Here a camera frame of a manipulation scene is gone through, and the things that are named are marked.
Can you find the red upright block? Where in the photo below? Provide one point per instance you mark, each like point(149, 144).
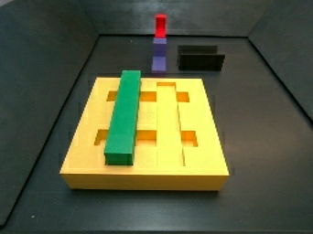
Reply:
point(161, 26)

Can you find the purple long block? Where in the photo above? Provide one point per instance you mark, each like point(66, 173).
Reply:
point(158, 64)

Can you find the yellow slotted board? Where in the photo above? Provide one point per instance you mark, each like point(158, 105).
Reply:
point(178, 153)

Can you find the green long block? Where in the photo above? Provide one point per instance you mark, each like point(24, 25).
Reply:
point(119, 151)

